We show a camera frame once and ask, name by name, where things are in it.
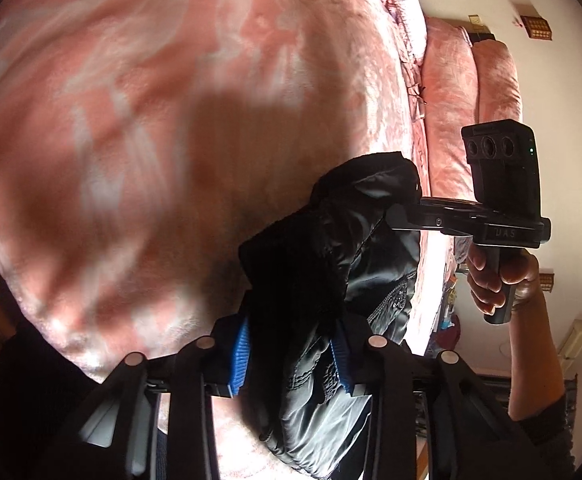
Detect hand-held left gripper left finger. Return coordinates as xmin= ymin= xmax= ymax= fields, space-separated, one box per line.
xmin=71 ymin=317 xmax=252 ymax=480

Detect person's right hand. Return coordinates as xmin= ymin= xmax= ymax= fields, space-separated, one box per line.
xmin=465 ymin=247 xmax=542 ymax=317

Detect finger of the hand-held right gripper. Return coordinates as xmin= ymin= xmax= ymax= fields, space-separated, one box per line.
xmin=390 ymin=197 xmax=466 ymax=234

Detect small white pink cloth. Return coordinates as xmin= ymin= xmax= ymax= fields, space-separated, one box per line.
xmin=383 ymin=0 xmax=430 ymax=67

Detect black jacket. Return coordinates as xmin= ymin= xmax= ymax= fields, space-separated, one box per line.
xmin=238 ymin=151 xmax=424 ymax=467

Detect pink floral bedspread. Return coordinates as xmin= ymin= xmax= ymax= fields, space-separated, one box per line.
xmin=0 ymin=0 xmax=478 ymax=480

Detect pink pillows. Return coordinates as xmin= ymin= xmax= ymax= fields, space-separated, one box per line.
xmin=420 ymin=15 xmax=522 ymax=211

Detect person's right forearm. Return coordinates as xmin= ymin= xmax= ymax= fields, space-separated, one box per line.
xmin=507 ymin=255 xmax=582 ymax=480

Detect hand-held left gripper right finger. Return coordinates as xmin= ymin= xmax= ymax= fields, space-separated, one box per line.
xmin=328 ymin=332 xmax=539 ymax=480

